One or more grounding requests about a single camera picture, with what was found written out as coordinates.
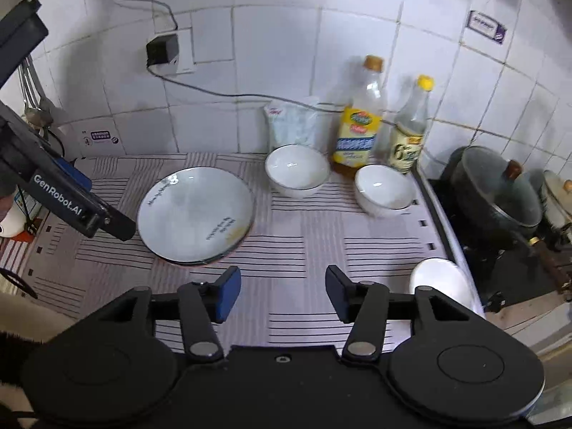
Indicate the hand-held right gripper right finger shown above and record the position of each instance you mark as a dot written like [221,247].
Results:
[337,292]

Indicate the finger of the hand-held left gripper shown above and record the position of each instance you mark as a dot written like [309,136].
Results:
[73,174]
[118,228]

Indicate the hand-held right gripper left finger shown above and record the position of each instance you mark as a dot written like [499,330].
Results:
[228,295]

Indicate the white plate with black lettering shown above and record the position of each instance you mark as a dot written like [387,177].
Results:
[196,214]

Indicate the white bowl with dark rim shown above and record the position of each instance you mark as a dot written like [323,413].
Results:
[442,277]
[297,170]
[384,187]

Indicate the striped tablecloth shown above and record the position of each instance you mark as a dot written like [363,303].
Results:
[313,241]

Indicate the hanging metal ladle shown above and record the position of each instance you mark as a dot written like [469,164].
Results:
[44,116]
[30,114]

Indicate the red striped cloth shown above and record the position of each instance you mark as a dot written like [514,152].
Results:
[11,254]

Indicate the black power adapter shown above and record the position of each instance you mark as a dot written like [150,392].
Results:
[161,50]

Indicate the cooking wine bottle orange cap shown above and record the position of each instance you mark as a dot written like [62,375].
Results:
[357,138]

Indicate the vinegar bottle yellow cap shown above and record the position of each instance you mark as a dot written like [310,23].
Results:
[409,143]

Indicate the clear plastic bag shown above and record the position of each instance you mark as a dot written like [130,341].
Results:
[290,120]

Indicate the black wok with glass lid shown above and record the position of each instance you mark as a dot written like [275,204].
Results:
[491,187]

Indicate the cream enamel pot with lid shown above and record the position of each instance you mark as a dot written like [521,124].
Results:
[556,196]

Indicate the small white wall sticker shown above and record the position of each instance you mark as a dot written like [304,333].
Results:
[100,137]

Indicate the white wall socket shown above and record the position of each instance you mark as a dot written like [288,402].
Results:
[185,60]

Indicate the blue white wall sticker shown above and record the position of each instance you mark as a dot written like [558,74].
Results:
[485,27]

